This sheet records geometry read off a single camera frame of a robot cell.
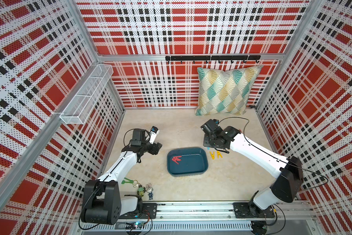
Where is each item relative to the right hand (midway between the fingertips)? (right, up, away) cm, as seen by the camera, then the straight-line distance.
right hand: (210, 141), depth 81 cm
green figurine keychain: (-38, -27, -3) cm, 47 cm away
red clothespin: (-21, -13, +11) cm, 27 cm away
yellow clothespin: (+4, -11, +12) cm, 17 cm away
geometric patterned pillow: (+12, +30, +14) cm, 35 cm away
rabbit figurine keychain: (-34, -26, -3) cm, 43 cm away
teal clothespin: (-3, -3, -8) cm, 9 cm away
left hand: (-31, -2, +8) cm, 32 cm away
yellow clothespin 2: (+7, -10, +12) cm, 17 cm away
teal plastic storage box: (-15, -14, +10) cm, 23 cm away
